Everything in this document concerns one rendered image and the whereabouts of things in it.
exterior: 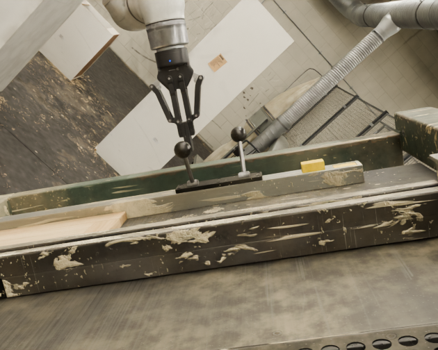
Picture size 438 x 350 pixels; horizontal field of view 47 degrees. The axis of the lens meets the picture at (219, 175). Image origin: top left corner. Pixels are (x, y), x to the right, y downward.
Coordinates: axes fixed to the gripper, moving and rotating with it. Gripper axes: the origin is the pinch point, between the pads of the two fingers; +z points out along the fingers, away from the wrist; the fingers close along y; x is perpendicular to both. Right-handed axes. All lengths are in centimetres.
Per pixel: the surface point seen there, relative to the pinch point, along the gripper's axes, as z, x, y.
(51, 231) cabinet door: 14.0, 13.8, 31.8
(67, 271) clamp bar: 12.5, 44.4, 15.9
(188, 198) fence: 13.2, 7.0, 1.4
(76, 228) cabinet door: 14.0, 14.2, 25.7
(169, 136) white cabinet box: 40, -352, 73
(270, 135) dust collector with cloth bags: 81, -533, -22
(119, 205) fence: 12.3, 7.0, 17.6
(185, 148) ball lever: 1.2, 11.1, -0.8
